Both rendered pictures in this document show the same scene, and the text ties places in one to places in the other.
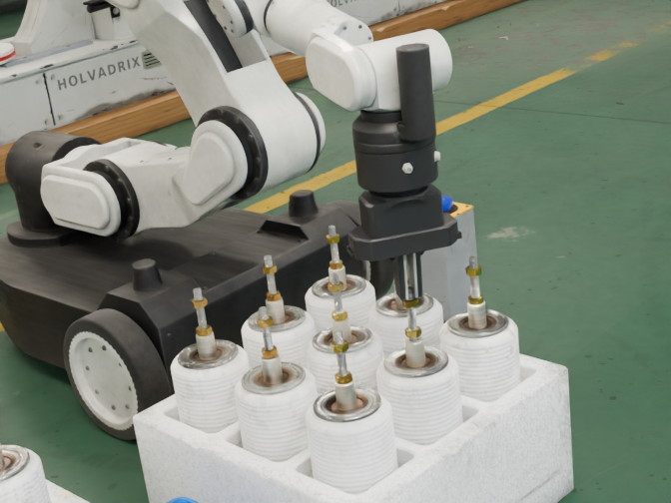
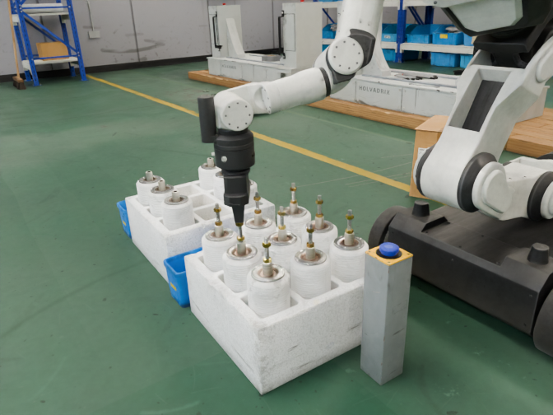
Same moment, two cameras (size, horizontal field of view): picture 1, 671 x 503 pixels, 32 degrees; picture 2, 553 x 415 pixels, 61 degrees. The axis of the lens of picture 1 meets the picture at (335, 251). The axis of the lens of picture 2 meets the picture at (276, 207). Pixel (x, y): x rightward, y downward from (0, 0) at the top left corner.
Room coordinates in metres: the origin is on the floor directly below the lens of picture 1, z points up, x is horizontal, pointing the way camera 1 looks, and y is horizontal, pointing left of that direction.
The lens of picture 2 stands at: (1.51, -1.05, 0.80)
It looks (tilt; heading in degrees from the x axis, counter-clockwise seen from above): 23 degrees down; 102
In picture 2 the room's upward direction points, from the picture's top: 2 degrees counter-clockwise
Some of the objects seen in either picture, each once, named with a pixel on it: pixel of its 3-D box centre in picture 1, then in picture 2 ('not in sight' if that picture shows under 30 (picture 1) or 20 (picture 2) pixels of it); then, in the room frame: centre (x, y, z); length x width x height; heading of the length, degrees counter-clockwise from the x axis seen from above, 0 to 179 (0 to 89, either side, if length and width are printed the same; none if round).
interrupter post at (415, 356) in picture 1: (414, 352); (241, 247); (1.22, -0.08, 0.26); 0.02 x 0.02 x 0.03
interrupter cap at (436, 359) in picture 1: (415, 362); (241, 252); (1.22, -0.08, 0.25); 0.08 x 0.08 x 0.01
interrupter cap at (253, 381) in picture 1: (273, 378); (258, 223); (1.23, 0.09, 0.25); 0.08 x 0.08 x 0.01
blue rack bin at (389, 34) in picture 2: not in sight; (399, 32); (1.88, 6.23, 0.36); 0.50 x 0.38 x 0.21; 45
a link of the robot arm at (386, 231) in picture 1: (399, 196); (234, 171); (1.22, -0.08, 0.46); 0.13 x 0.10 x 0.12; 101
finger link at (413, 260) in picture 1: (417, 268); (238, 211); (1.23, -0.09, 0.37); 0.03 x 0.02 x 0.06; 11
